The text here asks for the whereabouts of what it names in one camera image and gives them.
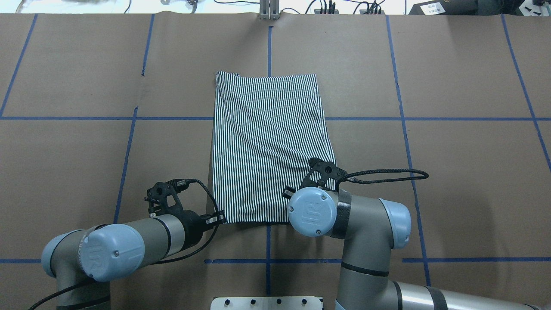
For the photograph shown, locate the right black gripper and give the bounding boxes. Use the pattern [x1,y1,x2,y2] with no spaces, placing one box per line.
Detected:
[282,186,298,200]

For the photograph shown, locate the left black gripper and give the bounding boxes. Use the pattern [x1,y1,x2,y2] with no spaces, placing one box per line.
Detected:
[189,211,227,242]

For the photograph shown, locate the striped polo shirt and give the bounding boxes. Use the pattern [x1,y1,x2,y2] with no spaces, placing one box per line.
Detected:
[212,71,336,223]

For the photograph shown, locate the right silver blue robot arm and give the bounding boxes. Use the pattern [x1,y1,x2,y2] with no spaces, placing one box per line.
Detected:
[282,187,539,310]

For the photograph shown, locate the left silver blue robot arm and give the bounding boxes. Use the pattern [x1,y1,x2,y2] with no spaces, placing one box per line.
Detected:
[31,210,226,310]

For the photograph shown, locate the black box with label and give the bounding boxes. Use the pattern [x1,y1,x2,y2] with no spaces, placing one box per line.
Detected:
[407,0,478,16]

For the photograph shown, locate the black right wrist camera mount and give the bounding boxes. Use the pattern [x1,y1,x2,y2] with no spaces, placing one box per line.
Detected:
[299,157,347,192]

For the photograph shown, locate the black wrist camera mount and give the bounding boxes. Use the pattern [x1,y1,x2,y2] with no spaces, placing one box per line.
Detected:
[299,157,347,192]
[143,179,189,218]

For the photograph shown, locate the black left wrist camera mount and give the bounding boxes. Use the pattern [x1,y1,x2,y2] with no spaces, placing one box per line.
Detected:
[143,179,189,218]

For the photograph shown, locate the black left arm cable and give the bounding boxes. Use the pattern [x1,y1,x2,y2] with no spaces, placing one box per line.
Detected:
[28,178,220,310]

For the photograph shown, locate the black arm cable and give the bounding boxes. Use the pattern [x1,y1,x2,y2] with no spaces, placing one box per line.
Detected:
[344,169,429,185]
[28,178,220,310]

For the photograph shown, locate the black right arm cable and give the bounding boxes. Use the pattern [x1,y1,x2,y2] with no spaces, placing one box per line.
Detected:
[344,169,429,185]

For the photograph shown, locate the white camera pole base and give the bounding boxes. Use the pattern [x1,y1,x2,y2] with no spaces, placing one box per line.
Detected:
[210,296,324,310]

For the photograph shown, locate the aluminium frame post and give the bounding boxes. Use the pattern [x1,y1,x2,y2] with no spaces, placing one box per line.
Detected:
[258,0,281,20]

